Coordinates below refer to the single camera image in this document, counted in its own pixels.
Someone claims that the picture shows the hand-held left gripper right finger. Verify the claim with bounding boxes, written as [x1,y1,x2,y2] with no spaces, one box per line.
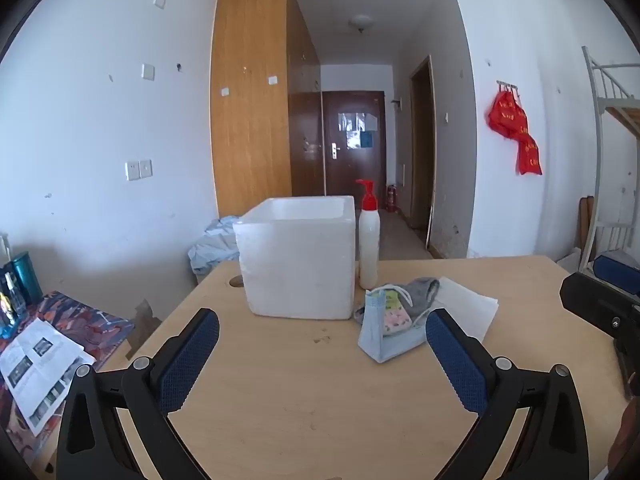
[425,308,591,480]

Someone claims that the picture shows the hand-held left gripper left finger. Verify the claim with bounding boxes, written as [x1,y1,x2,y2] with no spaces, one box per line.
[56,307,221,480]

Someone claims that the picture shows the colourful patterned sock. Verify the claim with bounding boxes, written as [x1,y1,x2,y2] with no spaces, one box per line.
[382,290,413,336]

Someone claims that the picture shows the grey sock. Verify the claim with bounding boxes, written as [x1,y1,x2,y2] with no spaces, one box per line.
[385,276,441,321]

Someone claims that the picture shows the blue face mask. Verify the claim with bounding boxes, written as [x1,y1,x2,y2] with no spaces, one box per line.
[357,287,428,363]

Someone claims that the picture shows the white foam box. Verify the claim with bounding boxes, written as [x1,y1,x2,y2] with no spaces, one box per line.
[232,196,357,321]

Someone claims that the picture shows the person's right hand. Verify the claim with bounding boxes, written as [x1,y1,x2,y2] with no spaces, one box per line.
[607,396,640,478]

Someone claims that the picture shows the white paper tissue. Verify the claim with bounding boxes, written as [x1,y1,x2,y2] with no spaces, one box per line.
[430,276,499,343]

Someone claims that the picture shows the wooden boards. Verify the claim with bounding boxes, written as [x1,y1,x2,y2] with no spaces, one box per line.
[579,196,596,251]

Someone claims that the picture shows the colourful patterned cloth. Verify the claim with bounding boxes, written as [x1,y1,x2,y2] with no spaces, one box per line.
[0,290,136,461]

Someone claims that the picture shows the light blue bedsheet pile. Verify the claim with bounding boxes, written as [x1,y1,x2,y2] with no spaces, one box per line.
[189,215,246,276]

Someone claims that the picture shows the white bottle with red pump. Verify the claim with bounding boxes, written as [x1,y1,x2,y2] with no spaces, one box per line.
[355,179,381,290]

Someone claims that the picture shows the open printed booklet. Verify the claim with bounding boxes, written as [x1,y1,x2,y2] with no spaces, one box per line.
[0,317,96,436]

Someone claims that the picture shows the small red plastic bag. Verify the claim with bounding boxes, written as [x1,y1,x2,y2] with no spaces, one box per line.
[516,135,543,176]

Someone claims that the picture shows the teal bottle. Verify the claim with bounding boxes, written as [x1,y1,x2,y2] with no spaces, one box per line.
[11,252,43,306]

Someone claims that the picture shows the small clear spray bottle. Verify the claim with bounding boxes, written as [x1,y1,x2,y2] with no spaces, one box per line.
[4,270,23,318]

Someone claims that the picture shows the white metal bunk bed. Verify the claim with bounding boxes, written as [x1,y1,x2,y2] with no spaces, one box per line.
[580,46,640,271]

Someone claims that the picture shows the large red plastic bag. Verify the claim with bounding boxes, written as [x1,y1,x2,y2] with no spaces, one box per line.
[489,87,530,140]

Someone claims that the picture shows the dark brown door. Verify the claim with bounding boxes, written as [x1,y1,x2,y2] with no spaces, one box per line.
[322,91,387,211]

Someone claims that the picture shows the wooden wardrobe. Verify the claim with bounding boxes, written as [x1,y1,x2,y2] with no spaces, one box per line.
[210,0,326,218]

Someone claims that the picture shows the white paper notices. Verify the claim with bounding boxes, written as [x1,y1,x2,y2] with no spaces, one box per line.
[339,112,378,133]

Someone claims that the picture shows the white double wall socket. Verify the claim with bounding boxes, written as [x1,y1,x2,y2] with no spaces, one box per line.
[125,159,153,181]

